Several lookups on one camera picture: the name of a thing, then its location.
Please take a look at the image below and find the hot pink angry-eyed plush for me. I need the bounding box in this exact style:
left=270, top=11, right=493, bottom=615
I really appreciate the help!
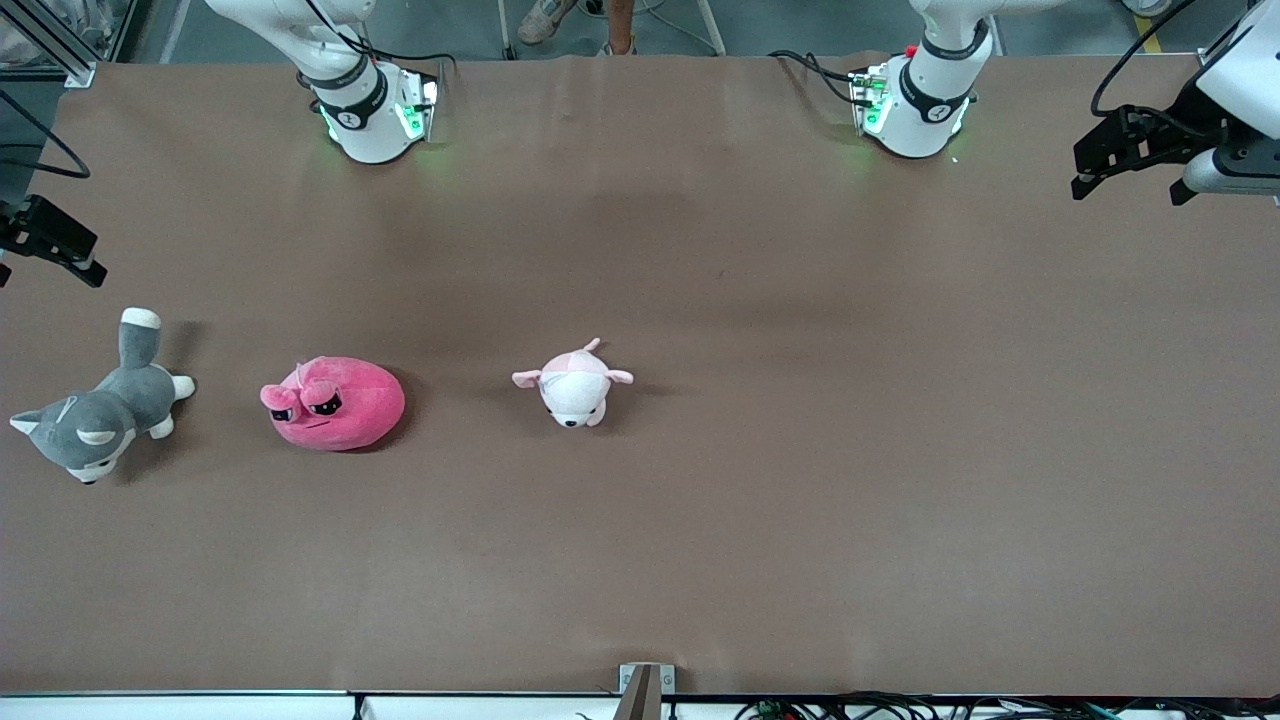
left=260, top=355, right=406, bottom=453

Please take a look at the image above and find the person foot in shoe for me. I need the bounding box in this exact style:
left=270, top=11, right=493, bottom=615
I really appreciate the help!
left=518, top=0, right=578, bottom=43
left=597, top=0, right=638, bottom=56

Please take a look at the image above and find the black cable bundle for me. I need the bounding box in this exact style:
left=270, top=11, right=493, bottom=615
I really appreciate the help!
left=735, top=690, right=1280, bottom=720

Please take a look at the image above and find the grey husky plush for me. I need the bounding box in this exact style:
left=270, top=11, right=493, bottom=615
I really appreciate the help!
left=10, top=308, right=196, bottom=485

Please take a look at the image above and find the aluminium frame profile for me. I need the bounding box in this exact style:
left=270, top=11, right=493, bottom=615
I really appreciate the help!
left=0, top=10, right=98, bottom=89

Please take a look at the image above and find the brown table cover sheet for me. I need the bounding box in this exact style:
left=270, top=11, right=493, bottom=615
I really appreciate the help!
left=0, top=52, right=1280, bottom=698

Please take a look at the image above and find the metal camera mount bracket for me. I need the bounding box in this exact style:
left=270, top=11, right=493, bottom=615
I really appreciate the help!
left=618, top=663, right=676, bottom=720

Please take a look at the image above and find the pale pink puppy plush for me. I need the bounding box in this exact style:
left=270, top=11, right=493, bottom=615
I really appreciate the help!
left=512, top=338, right=635, bottom=429

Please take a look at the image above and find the white table edge rail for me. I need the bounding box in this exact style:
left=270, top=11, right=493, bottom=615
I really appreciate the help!
left=0, top=690, right=1280, bottom=720

